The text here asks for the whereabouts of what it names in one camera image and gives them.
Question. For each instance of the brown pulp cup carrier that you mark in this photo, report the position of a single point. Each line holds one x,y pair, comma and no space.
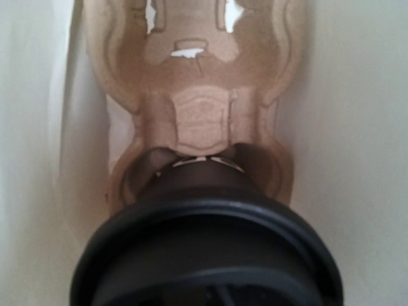
195,89

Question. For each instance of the cream paper bag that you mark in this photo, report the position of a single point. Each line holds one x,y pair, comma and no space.
344,121

